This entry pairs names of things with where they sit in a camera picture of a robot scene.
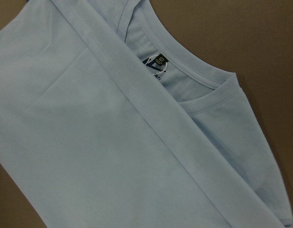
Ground light blue t-shirt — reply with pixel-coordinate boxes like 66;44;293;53
0;0;293;228

